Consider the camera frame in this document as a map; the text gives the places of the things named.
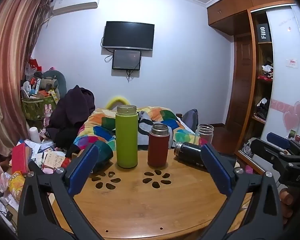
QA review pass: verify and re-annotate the grey blue backpack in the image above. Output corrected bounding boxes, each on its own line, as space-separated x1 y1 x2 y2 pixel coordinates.
182 109 199 130

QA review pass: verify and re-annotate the yellow snack bag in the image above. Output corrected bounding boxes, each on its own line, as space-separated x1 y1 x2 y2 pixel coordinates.
8 171 26 201

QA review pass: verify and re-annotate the white bottle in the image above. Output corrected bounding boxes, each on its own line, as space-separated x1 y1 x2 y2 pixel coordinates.
29 127 40 143

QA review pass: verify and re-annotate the black box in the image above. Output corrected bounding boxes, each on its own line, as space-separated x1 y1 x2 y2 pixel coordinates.
256 23 270 43

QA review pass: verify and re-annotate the yellow ring cushion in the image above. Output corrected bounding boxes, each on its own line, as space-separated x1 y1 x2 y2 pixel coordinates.
105 95 130 110

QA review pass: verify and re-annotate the black cup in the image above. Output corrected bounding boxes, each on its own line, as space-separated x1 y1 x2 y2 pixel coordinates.
173 142 210 170

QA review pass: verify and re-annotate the dark purple clothing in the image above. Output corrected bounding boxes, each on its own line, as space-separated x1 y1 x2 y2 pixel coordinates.
46 85 96 148

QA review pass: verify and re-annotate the dark teal cup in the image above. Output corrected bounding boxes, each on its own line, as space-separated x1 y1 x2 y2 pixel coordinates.
90 141 114 173

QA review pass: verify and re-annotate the striped brown curtain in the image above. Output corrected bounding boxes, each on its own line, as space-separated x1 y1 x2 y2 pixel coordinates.
0 0 53 155

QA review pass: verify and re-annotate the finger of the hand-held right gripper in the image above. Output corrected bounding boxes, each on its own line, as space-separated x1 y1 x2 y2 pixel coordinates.
266 132 300 155
249 138 286 166

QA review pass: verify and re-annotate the wooden wardrobe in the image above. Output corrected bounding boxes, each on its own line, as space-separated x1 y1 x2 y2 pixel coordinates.
207 0 296 155

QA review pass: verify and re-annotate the white air conditioner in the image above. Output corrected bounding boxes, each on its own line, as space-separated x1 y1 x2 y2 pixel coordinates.
51 0 101 15

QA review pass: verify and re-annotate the red cup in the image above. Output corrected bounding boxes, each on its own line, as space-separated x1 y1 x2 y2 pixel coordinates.
147 123 170 168

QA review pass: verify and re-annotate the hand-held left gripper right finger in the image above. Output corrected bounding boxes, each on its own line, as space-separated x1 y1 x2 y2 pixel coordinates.
198 143 283 240

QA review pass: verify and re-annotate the clear glass jar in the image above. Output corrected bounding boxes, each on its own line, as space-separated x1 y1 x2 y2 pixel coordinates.
194 124 214 146

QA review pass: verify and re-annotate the small black monitor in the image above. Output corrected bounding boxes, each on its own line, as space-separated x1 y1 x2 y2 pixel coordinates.
112 50 142 71

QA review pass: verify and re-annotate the tall green cup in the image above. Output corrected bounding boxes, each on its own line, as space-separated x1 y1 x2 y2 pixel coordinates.
115 105 139 169

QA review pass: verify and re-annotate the pink bunny toy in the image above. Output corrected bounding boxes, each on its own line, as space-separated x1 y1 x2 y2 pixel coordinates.
43 104 53 128

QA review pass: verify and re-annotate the green storage basket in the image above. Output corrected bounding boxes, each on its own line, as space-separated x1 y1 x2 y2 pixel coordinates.
21 95 56 121

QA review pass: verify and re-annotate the person's right hand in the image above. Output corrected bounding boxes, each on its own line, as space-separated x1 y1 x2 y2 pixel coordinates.
279 186 300 228

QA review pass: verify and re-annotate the grey plush toy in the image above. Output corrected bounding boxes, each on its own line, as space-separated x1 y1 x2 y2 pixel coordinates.
39 70 67 98

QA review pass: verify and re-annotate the white sliding wardrobe door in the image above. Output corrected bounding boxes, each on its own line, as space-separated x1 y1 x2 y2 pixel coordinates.
266 4 300 140

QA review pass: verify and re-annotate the colourful patchwork blanket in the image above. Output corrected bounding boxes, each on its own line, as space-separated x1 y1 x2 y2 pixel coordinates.
66 107 198 158

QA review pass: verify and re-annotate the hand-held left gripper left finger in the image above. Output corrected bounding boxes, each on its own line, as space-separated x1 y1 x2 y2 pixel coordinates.
17 143 102 240

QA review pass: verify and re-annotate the red box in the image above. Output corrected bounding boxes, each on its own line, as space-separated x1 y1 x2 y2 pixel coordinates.
11 144 30 175

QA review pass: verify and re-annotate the wall-mounted black television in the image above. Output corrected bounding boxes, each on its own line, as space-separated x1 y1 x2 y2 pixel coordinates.
102 21 155 51

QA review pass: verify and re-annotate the pile of papers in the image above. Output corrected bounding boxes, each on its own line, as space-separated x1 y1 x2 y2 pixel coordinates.
20 138 70 174

